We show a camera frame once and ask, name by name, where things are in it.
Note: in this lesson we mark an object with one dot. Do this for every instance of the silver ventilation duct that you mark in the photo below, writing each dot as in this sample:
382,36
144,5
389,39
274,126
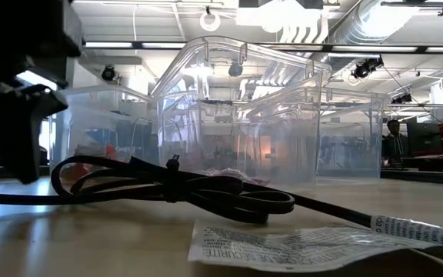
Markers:
340,61

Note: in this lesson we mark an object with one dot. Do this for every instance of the black ceiling track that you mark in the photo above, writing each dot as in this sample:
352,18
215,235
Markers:
414,4

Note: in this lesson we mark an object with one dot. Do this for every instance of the white ceiling conduits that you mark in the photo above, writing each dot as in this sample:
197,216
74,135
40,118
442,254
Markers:
294,34

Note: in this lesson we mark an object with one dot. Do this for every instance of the clear plastic container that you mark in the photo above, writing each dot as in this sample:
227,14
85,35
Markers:
352,154
244,115
102,115

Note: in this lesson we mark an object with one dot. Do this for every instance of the long linear ceiling light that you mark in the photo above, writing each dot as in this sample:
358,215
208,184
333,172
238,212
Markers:
379,49

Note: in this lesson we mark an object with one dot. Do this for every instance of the black monitor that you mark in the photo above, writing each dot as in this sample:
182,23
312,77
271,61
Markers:
423,136

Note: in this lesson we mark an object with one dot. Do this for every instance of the orange and silver candy packet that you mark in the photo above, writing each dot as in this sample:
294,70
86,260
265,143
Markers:
88,150

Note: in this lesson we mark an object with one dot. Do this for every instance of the white safety label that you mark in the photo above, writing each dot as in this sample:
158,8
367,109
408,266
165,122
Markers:
283,250

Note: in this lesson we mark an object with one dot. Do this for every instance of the black ceiling spotlight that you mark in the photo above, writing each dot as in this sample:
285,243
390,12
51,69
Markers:
400,99
235,69
108,73
364,69

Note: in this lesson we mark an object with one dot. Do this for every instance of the person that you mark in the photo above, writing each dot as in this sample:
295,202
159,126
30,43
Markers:
394,144

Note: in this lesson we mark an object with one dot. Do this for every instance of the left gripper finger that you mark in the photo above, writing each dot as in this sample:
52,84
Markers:
25,127

